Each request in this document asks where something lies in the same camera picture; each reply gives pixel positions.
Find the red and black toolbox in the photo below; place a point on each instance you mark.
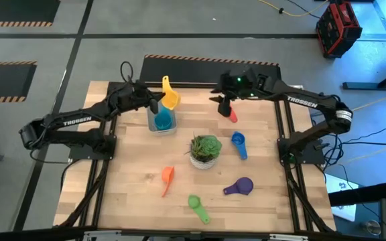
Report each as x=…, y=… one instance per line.
x=338, y=28

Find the blue measuring cup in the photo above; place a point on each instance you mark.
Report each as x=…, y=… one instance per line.
x=239, y=140

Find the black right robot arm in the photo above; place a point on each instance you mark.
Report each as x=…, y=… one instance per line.
x=300, y=101

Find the white paper sheet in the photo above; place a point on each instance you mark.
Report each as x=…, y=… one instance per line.
x=342, y=197

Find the orange measuring cup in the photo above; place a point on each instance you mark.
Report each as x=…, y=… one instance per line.
x=168, y=174

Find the yellow measuring cup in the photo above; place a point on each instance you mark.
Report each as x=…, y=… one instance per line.
x=172, y=100

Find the black hazard-striped floor mat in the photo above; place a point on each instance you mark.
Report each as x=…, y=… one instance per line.
x=209, y=72
x=15, y=10
x=5, y=80

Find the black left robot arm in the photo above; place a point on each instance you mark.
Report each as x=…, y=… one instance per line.
x=75, y=121

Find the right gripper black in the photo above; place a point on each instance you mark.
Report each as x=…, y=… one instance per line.
x=246, y=83

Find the succulent in triangle-patterned pot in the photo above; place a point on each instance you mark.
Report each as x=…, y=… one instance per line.
x=206, y=149

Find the purple measuring cup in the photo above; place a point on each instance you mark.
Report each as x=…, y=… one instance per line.
x=243, y=185

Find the red measuring cup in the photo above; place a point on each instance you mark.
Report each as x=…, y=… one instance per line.
x=233, y=116

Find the silver can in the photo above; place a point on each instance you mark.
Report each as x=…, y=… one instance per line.
x=373, y=227

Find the light grey plastic basket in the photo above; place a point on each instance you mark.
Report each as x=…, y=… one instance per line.
x=163, y=133

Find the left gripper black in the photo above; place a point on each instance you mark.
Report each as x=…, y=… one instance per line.
x=134, y=97

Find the teal measuring cup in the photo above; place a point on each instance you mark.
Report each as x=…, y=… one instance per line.
x=163, y=120

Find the green measuring cup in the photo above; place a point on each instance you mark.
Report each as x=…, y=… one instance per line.
x=194, y=201

